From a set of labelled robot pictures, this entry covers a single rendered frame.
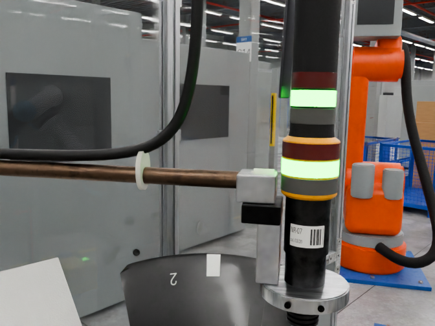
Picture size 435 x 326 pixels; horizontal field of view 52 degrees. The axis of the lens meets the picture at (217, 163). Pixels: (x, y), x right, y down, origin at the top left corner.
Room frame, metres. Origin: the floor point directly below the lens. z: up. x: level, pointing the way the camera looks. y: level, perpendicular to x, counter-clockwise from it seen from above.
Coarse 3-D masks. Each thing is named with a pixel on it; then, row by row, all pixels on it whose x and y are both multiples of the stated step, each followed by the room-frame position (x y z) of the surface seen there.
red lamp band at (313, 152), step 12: (288, 144) 0.33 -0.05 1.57; (300, 144) 0.32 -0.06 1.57; (312, 144) 0.32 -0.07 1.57; (324, 144) 0.32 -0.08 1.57; (336, 144) 0.33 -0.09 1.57; (288, 156) 0.33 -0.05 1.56; (300, 156) 0.32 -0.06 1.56; (312, 156) 0.32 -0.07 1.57; (324, 156) 0.32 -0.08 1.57; (336, 156) 0.33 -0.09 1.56
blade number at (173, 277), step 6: (168, 270) 0.52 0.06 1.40; (174, 270) 0.52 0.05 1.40; (180, 270) 0.52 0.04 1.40; (168, 276) 0.52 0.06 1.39; (174, 276) 0.52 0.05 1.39; (180, 276) 0.52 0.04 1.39; (168, 282) 0.51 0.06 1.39; (174, 282) 0.51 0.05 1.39; (180, 282) 0.51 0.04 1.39; (168, 288) 0.50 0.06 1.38; (174, 288) 0.50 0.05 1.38; (180, 288) 0.50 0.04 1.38
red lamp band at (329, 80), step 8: (296, 72) 0.33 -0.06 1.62; (304, 72) 0.33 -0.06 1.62; (312, 72) 0.33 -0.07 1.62; (320, 72) 0.33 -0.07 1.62; (328, 72) 0.33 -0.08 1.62; (336, 72) 0.33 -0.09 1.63; (296, 80) 0.33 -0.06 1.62; (304, 80) 0.33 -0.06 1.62; (312, 80) 0.33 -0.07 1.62; (320, 80) 0.33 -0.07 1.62; (328, 80) 0.33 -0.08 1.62; (336, 80) 0.33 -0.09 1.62; (312, 88) 0.33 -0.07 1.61; (320, 88) 0.33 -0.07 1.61; (328, 88) 0.33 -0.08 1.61; (336, 88) 0.33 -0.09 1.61
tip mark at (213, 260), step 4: (208, 256) 0.54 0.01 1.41; (212, 256) 0.54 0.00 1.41; (216, 256) 0.54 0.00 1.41; (208, 260) 0.53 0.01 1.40; (212, 260) 0.53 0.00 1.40; (216, 260) 0.53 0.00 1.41; (208, 264) 0.53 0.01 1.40; (212, 264) 0.53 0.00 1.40; (216, 264) 0.53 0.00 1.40; (208, 268) 0.52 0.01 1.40; (212, 268) 0.52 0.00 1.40; (216, 268) 0.52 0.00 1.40; (208, 272) 0.52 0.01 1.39; (212, 272) 0.52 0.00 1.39; (216, 272) 0.52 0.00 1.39
